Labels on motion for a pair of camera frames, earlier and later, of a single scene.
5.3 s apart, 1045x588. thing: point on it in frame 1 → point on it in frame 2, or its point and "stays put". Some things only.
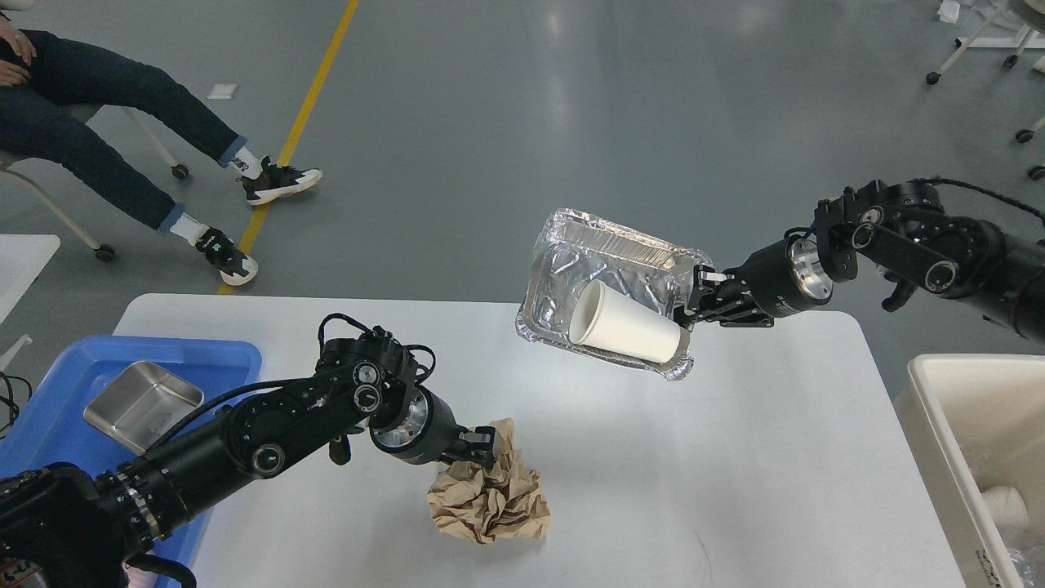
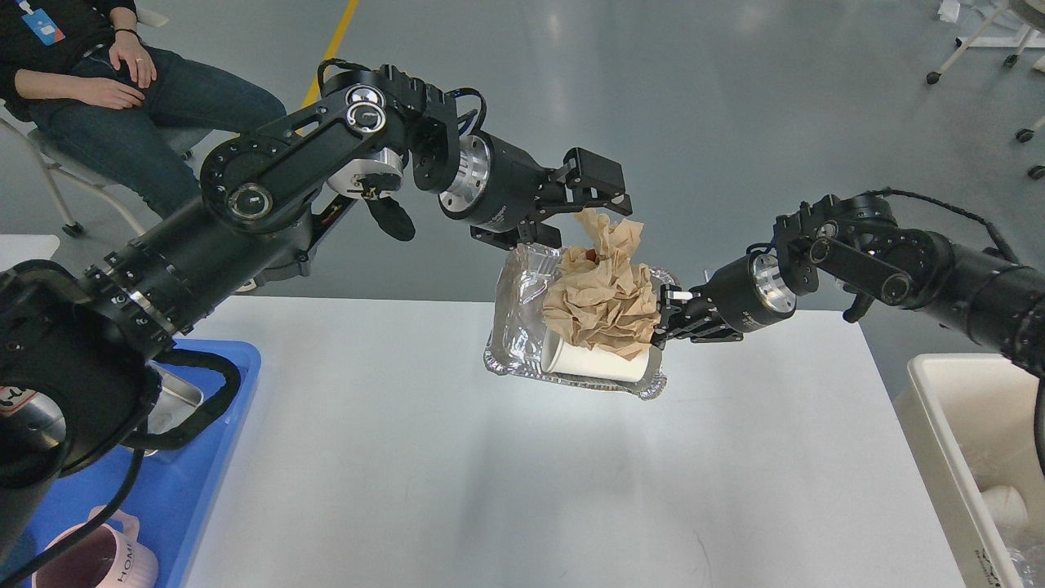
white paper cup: x=603 y=316 → x=561 y=356
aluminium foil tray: x=575 y=250 → x=519 y=324
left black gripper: x=428 y=431 → x=496 y=189
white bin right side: x=971 y=422 stays put
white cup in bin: x=1007 y=508 stays put
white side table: x=22 y=258 stays put
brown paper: x=503 y=503 → x=599 y=296
